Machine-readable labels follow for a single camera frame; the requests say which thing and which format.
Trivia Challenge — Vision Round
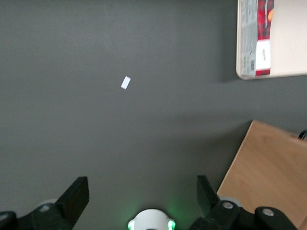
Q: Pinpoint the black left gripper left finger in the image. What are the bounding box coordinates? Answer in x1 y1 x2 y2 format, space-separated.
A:
0 176 90 230

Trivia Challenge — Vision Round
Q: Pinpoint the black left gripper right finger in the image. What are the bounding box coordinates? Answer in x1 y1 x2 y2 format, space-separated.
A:
189 175 297 230

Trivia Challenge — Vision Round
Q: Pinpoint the red tartan cookie box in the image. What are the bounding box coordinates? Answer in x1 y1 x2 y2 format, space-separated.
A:
239 0 275 77

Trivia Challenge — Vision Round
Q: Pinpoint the beige plastic tray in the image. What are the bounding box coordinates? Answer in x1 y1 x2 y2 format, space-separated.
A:
236 0 307 81

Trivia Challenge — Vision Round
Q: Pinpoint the wooden drawer cabinet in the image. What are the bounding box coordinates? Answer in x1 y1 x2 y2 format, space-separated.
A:
216 119 307 230

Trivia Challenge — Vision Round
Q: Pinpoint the small white paper piece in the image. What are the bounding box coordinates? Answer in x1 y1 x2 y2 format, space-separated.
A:
120 76 131 91

